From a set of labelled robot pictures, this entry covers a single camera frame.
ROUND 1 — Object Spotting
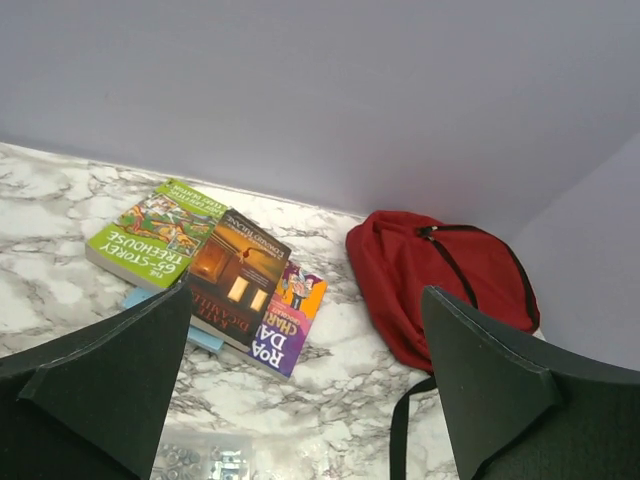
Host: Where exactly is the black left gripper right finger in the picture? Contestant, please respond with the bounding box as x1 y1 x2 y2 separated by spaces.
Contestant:
422 287 639 479

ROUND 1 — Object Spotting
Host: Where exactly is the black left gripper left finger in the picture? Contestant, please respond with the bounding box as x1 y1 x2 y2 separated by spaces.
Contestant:
1 282 192 479

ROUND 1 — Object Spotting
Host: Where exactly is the red backpack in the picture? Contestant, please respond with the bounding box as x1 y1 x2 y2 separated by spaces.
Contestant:
345 210 540 479

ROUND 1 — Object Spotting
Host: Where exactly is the clear plastic bag of parts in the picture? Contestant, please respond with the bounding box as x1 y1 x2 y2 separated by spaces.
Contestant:
150 426 254 480

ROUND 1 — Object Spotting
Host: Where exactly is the light blue notebook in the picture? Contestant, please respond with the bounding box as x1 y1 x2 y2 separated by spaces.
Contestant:
122 285 225 355

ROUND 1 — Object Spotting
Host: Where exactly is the green treehouse book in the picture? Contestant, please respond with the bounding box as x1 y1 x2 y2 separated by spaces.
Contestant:
85 179 227 293

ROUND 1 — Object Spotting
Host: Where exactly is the dark brown novel book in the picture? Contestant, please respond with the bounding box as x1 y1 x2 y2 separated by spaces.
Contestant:
186 208 291 352

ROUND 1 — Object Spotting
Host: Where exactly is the purple orange Roald Dahl book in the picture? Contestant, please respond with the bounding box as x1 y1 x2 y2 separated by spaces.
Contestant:
228 261 327 380

